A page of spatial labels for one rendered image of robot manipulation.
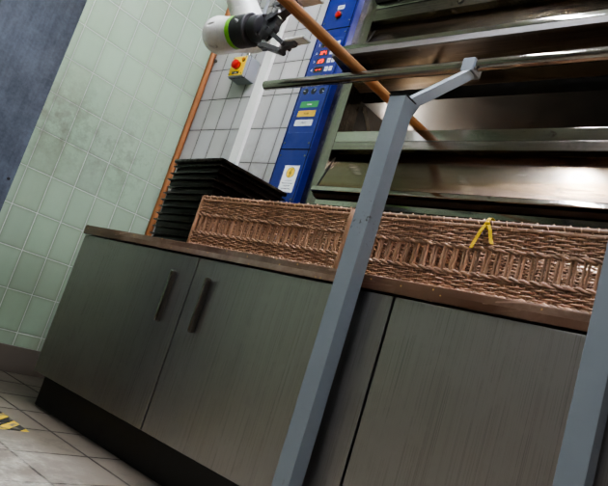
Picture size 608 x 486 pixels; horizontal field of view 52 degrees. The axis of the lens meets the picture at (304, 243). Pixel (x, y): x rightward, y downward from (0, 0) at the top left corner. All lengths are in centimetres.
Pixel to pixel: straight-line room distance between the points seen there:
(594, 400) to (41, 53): 157
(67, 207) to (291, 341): 150
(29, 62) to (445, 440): 142
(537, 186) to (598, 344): 87
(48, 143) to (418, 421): 188
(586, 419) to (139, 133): 222
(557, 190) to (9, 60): 148
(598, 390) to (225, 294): 87
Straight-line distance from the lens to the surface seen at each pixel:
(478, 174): 188
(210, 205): 173
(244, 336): 142
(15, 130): 185
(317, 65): 245
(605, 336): 98
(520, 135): 188
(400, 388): 115
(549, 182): 178
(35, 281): 260
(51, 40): 192
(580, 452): 97
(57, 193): 260
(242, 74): 268
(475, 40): 194
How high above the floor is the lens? 39
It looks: 10 degrees up
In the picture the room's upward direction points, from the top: 18 degrees clockwise
